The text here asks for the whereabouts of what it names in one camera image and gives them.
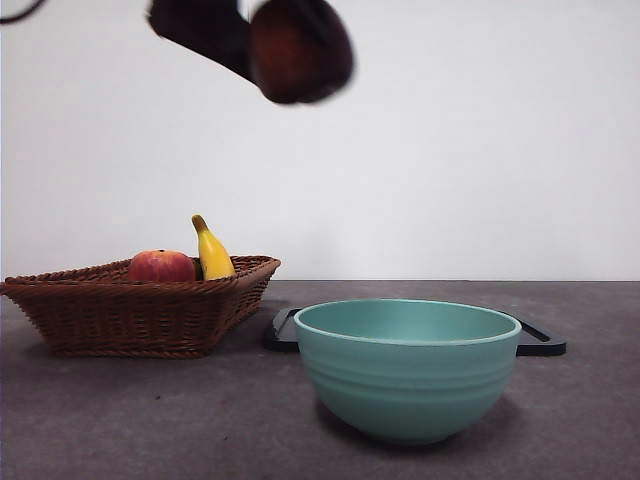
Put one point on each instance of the teal ribbed bowl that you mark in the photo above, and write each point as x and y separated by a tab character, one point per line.
407	385

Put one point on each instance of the green avocado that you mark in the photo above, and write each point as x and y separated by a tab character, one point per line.
198	271

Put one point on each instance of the black rectangular tray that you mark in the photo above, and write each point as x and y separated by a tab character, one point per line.
545	345

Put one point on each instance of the brown wicker basket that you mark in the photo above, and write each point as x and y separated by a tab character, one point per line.
130	320

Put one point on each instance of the dark red plum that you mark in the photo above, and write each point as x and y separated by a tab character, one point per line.
280	55

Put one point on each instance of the yellow banana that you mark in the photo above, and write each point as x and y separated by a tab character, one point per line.
214	257

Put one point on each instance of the red yellow apple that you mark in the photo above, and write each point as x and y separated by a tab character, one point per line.
162	267

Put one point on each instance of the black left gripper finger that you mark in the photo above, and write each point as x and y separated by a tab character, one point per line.
336	37
200	30

